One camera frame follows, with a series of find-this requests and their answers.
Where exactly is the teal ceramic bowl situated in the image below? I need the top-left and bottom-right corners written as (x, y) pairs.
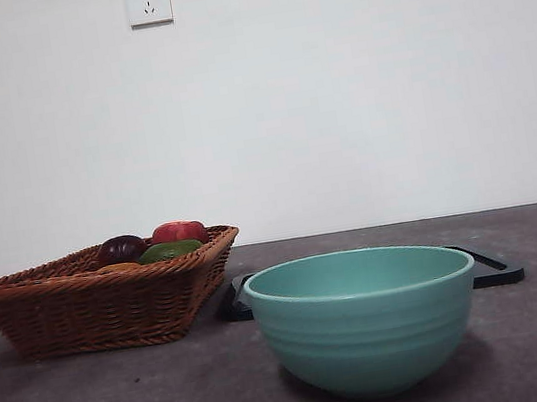
top-left (239, 230), bottom-right (493, 402)

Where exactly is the red peach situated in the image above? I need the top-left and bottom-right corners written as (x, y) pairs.
top-left (149, 216), bottom-right (210, 250)

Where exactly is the green avocado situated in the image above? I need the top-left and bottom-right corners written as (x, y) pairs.
top-left (136, 235), bottom-right (206, 266)

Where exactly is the dark purple plum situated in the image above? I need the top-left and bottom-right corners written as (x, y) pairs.
top-left (94, 231), bottom-right (151, 269)

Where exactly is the brown wicker basket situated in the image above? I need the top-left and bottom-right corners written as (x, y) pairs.
top-left (0, 222), bottom-right (255, 367)

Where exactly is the black rectangular tray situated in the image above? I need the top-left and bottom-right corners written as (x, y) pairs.
top-left (213, 232), bottom-right (527, 328)

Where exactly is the white wall socket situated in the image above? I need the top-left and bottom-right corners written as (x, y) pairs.
top-left (125, 0), bottom-right (175, 31)

